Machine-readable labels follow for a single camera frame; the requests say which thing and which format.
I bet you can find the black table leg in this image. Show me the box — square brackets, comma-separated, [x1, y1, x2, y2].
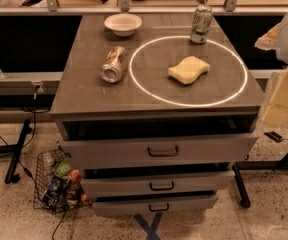
[0, 119, 31, 184]
[232, 152, 288, 208]

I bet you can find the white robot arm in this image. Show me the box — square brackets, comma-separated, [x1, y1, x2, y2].
[255, 13, 288, 127]

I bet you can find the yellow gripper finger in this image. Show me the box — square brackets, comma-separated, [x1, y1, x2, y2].
[262, 67, 288, 127]
[255, 24, 280, 51]

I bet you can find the clear bottle in basket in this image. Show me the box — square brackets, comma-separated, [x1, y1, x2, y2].
[42, 152, 55, 183]

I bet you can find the middle grey drawer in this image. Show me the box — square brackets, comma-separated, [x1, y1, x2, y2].
[81, 171, 234, 199]

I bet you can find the green white soda can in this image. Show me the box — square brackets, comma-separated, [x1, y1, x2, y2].
[190, 5, 213, 44]

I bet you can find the black cable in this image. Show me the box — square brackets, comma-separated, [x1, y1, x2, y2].
[0, 83, 68, 240]

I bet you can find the black table leg left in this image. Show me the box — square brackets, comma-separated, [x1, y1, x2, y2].
[0, 119, 31, 184]

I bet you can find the yellow sponge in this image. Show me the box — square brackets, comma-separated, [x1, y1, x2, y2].
[168, 56, 210, 85]

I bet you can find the orange soda can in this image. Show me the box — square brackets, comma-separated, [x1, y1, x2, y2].
[100, 46, 127, 83]

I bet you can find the wire basket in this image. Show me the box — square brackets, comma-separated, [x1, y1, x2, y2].
[32, 147, 85, 214]

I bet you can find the green lid container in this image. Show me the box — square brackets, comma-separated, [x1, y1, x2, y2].
[54, 160, 72, 178]

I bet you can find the top grey drawer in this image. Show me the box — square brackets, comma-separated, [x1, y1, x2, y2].
[61, 134, 257, 169]

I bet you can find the grey drawer cabinet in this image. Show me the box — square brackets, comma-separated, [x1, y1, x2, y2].
[51, 14, 264, 204]

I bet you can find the black table leg right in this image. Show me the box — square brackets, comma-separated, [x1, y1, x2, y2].
[232, 152, 288, 208]

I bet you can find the bottom grey drawer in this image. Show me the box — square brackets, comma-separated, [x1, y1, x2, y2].
[93, 194, 217, 216]

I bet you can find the white bowl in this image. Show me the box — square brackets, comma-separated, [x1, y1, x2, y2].
[104, 13, 142, 37]

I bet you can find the grey drawer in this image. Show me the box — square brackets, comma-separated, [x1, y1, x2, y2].
[93, 194, 217, 216]
[61, 134, 257, 169]
[81, 171, 234, 199]

